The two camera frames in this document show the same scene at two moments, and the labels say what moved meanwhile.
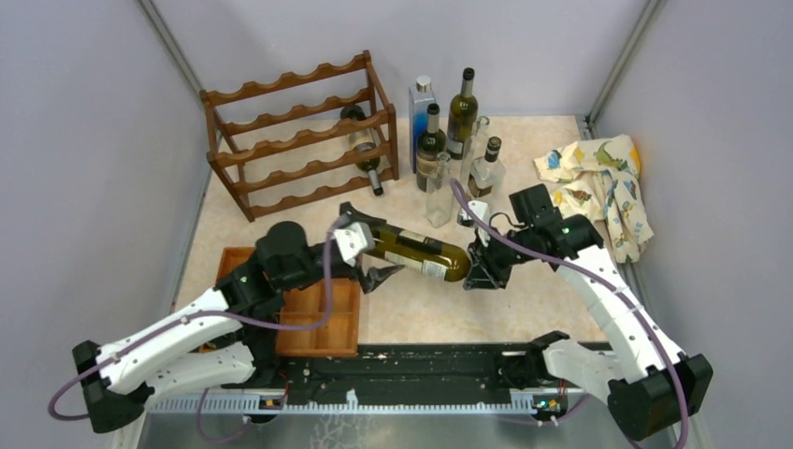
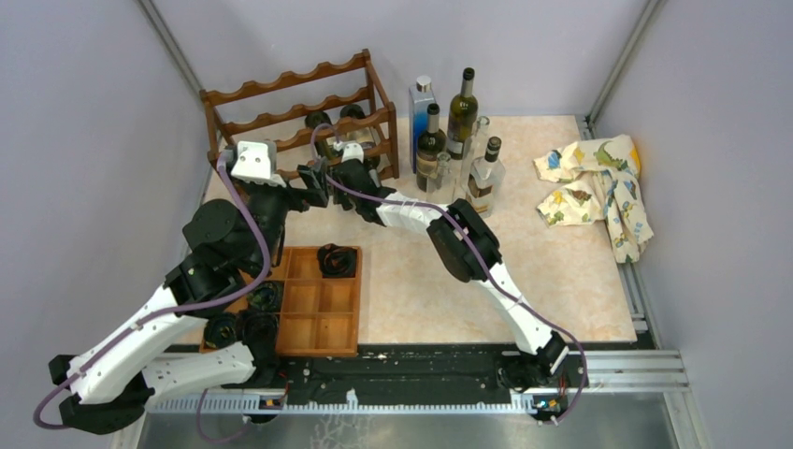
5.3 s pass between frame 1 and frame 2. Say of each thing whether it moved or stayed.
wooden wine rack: stayed
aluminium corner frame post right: stayed
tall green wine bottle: stayed
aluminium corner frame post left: stayed
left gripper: moved
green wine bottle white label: moved
